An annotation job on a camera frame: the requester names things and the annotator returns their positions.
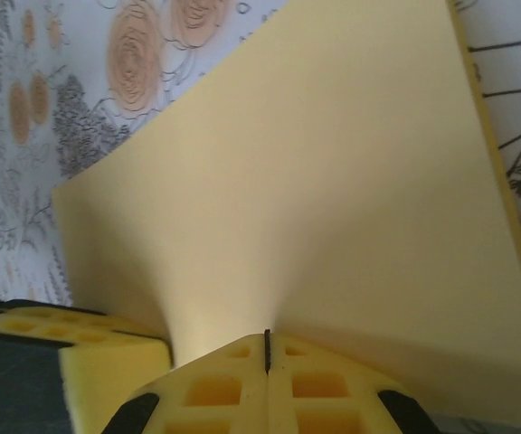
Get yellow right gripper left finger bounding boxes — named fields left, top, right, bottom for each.
left=104, top=333, right=269, bottom=434

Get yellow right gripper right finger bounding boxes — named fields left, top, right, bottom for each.
left=264, top=328, right=438, bottom=434

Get yellow cloth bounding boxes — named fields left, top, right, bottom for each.
left=51, top=0, right=521, bottom=424

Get floral patterned table mat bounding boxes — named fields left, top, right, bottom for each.
left=0, top=0, right=521, bottom=434

